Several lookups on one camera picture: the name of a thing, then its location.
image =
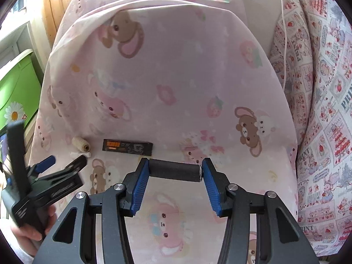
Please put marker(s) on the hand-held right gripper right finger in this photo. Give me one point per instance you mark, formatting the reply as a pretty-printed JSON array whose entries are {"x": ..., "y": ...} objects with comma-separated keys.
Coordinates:
[{"x": 210, "y": 189}]

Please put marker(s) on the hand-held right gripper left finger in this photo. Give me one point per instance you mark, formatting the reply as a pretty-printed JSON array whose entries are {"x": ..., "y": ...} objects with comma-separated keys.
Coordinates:
[{"x": 139, "y": 187}]

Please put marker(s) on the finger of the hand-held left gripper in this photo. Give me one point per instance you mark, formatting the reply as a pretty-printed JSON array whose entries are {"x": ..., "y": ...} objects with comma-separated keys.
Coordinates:
[
  {"x": 45, "y": 161},
  {"x": 71, "y": 166}
]

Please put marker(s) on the black foam cylinder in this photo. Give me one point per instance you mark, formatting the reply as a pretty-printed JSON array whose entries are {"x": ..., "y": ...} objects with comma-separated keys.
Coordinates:
[{"x": 173, "y": 170}]

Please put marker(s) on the person's left forearm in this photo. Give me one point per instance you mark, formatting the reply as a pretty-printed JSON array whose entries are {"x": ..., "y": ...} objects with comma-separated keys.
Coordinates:
[{"x": 16, "y": 255}]

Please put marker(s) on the person's left hand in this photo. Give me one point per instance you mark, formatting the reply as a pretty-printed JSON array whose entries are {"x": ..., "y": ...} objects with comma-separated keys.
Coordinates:
[{"x": 24, "y": 233}]

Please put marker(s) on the small white item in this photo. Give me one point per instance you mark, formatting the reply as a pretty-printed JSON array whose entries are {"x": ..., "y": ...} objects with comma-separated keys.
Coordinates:
[{"x": 82, "y": 154}]

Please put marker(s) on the cream thread spool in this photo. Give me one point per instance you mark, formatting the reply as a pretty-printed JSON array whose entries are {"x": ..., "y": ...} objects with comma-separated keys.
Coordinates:
[{"x": 80, "y": 143}]

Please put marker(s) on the black flat packet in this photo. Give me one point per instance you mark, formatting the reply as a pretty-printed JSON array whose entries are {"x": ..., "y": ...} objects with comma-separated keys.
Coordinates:
[{"x": 129, "y": 146}]

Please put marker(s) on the green plastic storage box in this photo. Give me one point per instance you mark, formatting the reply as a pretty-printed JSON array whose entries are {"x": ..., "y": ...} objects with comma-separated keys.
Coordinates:
[{"x": 19, "y": 88}]

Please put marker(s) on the pink bear print bedsheet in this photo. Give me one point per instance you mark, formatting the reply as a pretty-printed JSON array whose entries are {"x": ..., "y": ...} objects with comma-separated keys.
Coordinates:
[{"x": 178, "y": 74}]

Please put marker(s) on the strawberry print blanket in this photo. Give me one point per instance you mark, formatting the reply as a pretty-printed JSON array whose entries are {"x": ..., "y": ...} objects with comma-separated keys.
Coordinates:
[{"x": 324, "y": 115}]

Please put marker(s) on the wooden door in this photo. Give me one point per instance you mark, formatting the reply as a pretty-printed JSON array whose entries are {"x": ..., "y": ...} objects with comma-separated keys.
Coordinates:
[{"x": 55, "y": 11}]

